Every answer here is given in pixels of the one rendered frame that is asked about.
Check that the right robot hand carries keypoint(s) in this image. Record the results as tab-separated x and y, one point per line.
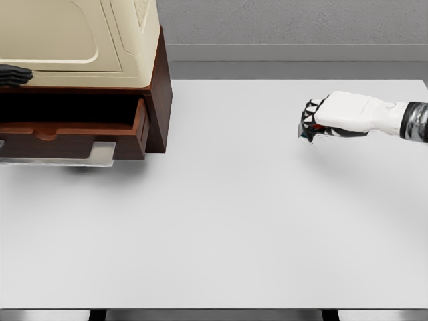
344	112

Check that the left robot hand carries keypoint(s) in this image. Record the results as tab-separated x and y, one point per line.
15	75

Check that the small grey switch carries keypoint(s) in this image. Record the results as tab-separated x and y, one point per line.
302	131

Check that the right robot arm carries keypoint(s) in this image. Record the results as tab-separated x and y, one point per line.
398	117

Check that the brown cabinet with cream top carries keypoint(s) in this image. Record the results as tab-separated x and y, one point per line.
100	40

